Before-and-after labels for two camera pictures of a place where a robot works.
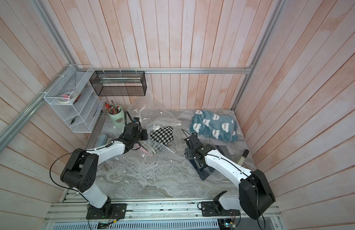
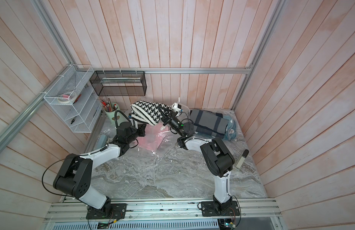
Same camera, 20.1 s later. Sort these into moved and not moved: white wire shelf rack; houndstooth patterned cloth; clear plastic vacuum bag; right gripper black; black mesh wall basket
Moved: houndstooth patterned cloth; clear plastic vacuum bag; right gripper black
Not moved: black mesh wall basket; white wire shelf rack
